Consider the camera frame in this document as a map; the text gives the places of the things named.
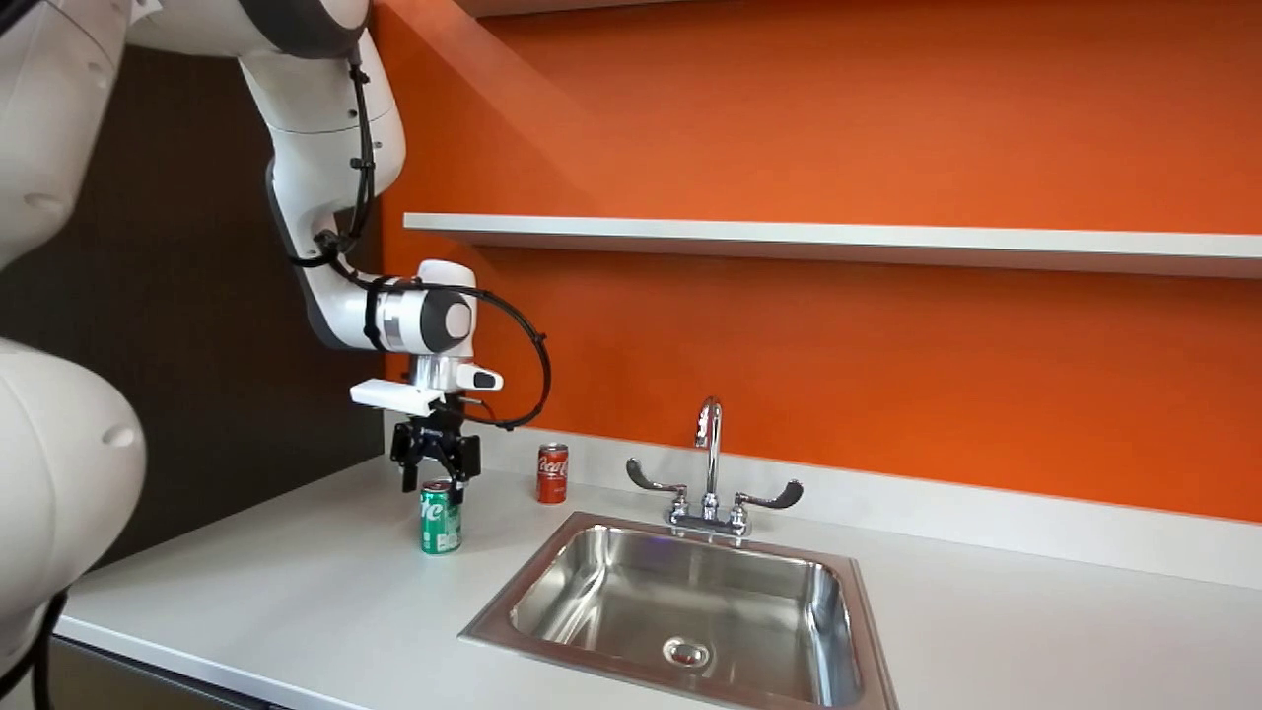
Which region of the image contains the stainless steel sink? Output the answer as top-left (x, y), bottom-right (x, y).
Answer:
top-left (464, 511), bottom-right (898, 710)

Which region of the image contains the white wall shelf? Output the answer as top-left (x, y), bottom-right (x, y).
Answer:
top-left (404, 214), bottom-right (1262, 281)

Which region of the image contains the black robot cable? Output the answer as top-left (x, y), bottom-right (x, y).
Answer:
top-left (289, 50), bottom-right (556, 434)

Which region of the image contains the chrome faucet with handles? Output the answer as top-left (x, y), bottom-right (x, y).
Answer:
top-left (625, 398), bottom-right (803, 543)

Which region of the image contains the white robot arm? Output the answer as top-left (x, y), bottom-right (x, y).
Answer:
top-left (0, 0), bottom-right (472, 710)

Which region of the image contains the green soda can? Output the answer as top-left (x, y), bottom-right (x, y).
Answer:
top-left (418, 480), bottom-right (460, 558)

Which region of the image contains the upper white shelf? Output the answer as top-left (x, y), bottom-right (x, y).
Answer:
top-left (456, 0), bottom-right (662, 18)

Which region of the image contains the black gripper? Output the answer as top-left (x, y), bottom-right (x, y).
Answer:
top-left (392, 404), bottom-right (481, 504)

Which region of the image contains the red soda can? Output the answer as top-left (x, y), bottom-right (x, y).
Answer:
top-left (537, 443), bottom-right (569, 504)

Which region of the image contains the dark wood cabinet panel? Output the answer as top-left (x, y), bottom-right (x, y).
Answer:
top-left (0, 50), bottom-right (379, 558)

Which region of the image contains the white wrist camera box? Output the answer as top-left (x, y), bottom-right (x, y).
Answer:
top-left (353, 356), bottom-right (506, 418)

